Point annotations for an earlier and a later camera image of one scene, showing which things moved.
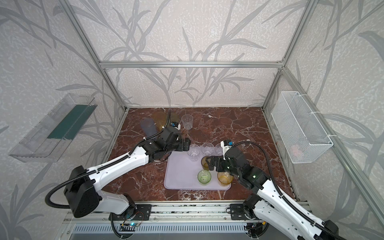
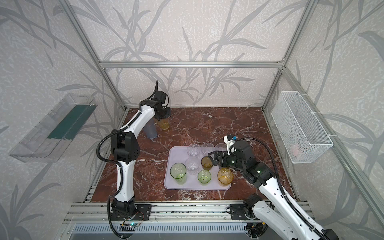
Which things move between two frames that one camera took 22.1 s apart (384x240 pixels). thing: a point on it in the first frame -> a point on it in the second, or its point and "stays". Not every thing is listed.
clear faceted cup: (219, 150) stays
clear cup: (194, 151) stays
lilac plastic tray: (182, 173) stays
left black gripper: (181, 144) -> (163, 112)
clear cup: (207, 148) stays
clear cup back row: (187, 121) -> (192, 164)
